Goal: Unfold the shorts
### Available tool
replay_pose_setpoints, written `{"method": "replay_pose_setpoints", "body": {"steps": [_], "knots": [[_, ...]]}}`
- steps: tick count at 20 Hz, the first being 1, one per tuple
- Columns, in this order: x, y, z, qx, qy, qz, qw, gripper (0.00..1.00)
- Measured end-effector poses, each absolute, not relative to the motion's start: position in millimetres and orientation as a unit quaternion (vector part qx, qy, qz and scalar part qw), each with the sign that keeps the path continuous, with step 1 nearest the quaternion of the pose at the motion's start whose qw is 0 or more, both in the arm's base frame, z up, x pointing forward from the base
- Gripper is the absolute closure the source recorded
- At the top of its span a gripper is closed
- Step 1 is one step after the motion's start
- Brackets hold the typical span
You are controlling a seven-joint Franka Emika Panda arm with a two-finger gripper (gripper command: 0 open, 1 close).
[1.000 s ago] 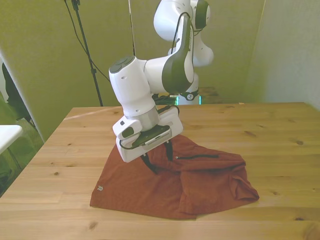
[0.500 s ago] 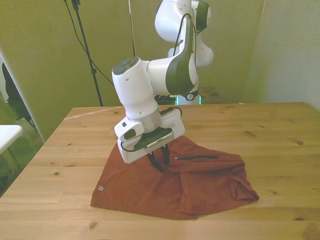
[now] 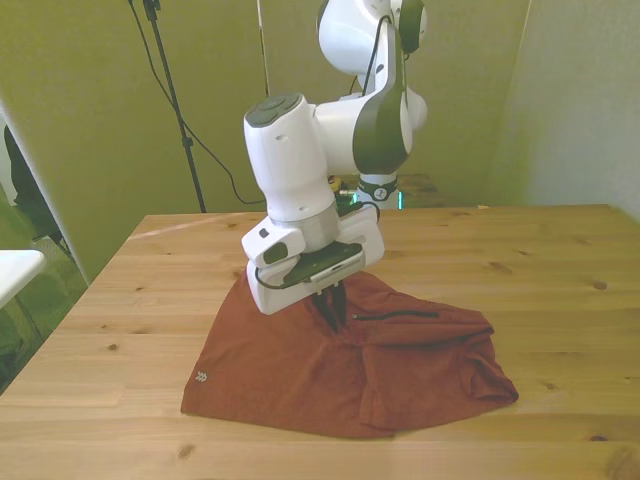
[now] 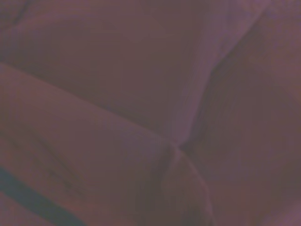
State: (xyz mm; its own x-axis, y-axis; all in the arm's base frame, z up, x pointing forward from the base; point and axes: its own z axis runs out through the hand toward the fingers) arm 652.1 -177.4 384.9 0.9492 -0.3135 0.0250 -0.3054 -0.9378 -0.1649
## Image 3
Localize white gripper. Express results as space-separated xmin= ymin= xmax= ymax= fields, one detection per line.
xmin=245 ymin=206 xmax=387 ymax=336

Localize rust orange shorts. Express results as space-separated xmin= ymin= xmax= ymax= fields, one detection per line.
xmin=179 ymin=272 xmax=521 ymax=441

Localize colourful connectors near base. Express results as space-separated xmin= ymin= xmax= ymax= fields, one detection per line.
xmin=327 ymin=174 xmax=359 ymax=207

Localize black tripod stand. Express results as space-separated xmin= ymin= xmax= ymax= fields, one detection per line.
xmin=126 ymin=0 xmax=267 ymax=207
xmin=141 ymin=0 xmax=209 ymax=215

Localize white side table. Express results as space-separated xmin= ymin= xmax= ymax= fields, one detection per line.
xmin=0 ymin=249 xmax=47 ymax=311

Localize dark object behind partition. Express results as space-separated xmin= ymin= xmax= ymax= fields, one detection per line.
xmin=2 ymin=124 xmax=69 ymax=251

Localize dark flat wrist camera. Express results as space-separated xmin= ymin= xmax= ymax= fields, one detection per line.
xmin=283 ymin=241 xmax=365 ymax=293

